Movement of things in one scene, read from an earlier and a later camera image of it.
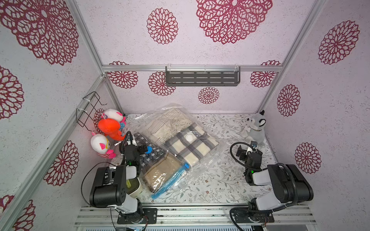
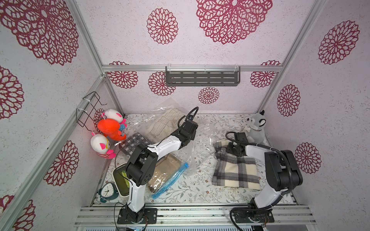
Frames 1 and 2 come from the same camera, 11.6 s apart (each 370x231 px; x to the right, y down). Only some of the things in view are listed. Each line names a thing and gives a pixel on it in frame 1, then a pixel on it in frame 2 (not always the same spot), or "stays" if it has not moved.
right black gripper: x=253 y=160 → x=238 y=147
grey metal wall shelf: x=203 y=76 stays
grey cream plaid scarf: x=191 y=144 → x=232 y=171
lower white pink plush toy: x=100 y=145 stays
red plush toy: x=110 y=127 stays
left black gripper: x=142 y=149 → x=193 y=135
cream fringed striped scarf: x=164 y=124 stays
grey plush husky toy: x=255 y=127 stays
